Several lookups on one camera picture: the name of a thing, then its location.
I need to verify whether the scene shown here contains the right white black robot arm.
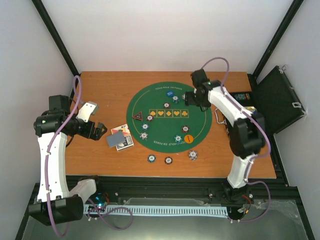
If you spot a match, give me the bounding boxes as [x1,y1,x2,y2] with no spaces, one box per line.
[184,69,268,202]

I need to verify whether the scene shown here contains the blue white poker chip stack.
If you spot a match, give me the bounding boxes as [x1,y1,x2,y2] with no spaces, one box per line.
[188,150,198,161]

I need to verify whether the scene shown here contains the multicolour chip row in case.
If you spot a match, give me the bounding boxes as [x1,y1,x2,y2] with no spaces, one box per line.
[233,92,251,101]

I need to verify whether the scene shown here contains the grey playing card deck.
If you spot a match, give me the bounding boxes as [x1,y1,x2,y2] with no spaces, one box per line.
[106,131,126,148]

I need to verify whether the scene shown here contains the dark red poker chip stack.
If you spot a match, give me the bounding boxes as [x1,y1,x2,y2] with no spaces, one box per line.
[164,156,173,165]

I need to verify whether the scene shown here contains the blue small blind button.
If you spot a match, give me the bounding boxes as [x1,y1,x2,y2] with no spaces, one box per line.
[166,90,175,98]

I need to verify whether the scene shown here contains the black red triangular dealer button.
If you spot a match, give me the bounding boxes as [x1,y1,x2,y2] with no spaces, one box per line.
[132,111,144,121]

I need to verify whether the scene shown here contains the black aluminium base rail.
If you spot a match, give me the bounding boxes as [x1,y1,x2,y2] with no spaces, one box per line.
[32,175,300,205]

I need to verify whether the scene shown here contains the teal blue chips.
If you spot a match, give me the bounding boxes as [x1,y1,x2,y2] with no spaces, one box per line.
[174,135,183,143]

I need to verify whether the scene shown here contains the round green poker mat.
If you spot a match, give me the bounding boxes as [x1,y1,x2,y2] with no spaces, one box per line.
[126,81,213,154]

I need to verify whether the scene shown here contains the blue peach chips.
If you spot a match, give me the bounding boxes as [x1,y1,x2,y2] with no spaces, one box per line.
[140,132,148,140]

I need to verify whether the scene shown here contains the orange big blind button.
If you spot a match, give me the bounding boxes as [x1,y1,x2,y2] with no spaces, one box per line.
[184,134,194,144]

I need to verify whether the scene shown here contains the light blue cable duct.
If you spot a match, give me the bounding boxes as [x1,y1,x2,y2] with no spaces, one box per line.
[97,205,228,218]

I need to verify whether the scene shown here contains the dark red chips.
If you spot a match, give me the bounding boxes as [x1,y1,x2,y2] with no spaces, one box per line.
[146,114,154,122]
[181,125,190,133]
[163,102,171,109]

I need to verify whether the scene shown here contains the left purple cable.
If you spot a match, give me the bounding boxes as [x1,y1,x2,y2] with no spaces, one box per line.
[46,75,134,237]

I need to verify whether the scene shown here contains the blue gold card deck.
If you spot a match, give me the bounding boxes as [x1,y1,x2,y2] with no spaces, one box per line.
[245,106,258,115]

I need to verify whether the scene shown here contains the black poker case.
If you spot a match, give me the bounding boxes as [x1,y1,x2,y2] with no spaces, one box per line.
[230,65,307,136]

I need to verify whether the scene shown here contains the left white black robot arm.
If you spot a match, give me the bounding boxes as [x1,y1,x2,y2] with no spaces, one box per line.
[28,95,107,226]

